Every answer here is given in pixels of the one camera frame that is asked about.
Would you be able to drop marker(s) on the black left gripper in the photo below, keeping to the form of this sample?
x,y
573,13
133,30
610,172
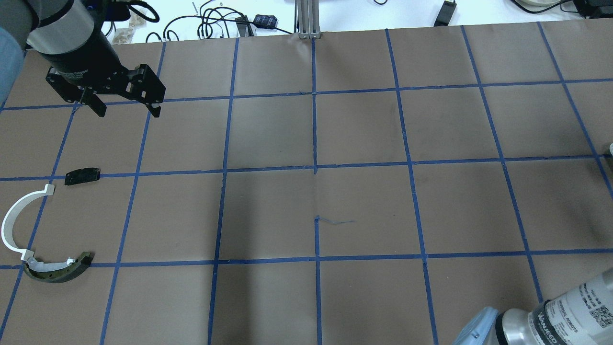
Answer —
x,y
85,58

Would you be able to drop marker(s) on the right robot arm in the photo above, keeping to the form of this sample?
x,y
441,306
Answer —
x,y
581,316

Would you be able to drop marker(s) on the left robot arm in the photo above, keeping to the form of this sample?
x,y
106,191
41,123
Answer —
x,y
83,63

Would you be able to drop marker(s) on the black brake pad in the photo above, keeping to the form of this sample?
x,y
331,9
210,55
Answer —
x,y
81,176

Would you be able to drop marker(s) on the white curved brake shoe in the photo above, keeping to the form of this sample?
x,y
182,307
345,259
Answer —
x,y
7,226

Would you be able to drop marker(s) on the olive brake shoe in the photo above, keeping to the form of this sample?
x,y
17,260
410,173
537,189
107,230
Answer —
x,y
58,272

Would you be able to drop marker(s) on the black power adapter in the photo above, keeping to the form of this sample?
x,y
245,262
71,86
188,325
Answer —
x,y
445,13

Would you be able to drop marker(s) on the aluminium frame post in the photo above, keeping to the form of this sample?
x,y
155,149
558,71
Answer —
x,y
308,23

